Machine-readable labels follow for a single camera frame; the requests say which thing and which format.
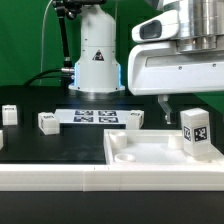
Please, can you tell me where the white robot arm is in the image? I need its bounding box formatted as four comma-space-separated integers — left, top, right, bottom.
71, 0, 224, 123

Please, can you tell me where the white cable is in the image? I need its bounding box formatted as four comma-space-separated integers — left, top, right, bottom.
39, 0, 55, 86

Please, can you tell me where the white marker tag sheet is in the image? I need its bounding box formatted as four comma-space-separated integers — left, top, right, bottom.
55, 109, 130, 124

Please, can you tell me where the black cable bundle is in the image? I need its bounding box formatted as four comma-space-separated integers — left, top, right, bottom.
22, 67, 74, 88

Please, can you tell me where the white U-shaped boundary fence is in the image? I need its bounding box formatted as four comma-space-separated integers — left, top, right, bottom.
0, 163, 224, 191

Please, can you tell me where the white square tabletop part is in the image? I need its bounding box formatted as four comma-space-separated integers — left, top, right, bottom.
103, 129, 224, 166

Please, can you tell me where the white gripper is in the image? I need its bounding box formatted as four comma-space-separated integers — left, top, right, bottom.
128, 9, 224, 124

